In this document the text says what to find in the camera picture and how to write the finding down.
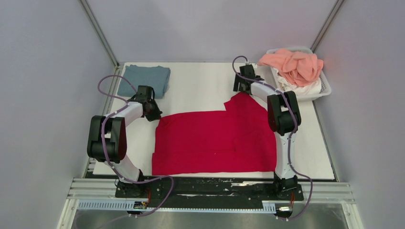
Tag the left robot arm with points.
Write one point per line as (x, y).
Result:
(107, 141)

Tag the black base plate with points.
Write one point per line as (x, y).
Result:
(210, 191)

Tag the right corner metal post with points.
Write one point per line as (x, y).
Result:
(327, 23)

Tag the left corner metal post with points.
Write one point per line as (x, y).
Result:
(95, 25)

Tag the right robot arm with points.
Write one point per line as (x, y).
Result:
(283, 118)

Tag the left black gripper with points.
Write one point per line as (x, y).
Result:
(157, 114)

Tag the peach t-shirt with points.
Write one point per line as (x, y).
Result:
(298, 68)

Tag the aluminium frame rail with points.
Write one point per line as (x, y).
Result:
(313, 192)

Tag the red t-shirt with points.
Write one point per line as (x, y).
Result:
(235, 140)

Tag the white plastic basket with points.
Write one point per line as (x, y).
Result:
(324, 89)

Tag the folded blue t-shirt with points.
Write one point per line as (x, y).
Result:
(156, 77)

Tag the white t-shirt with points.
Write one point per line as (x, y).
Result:
(311, 89)

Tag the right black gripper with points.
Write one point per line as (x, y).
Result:
(238, 80)

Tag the corner metal post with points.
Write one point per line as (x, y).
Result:
(95, 25)
(327, 23)

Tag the white slotted cable duct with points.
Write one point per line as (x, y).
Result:
(133, 205)

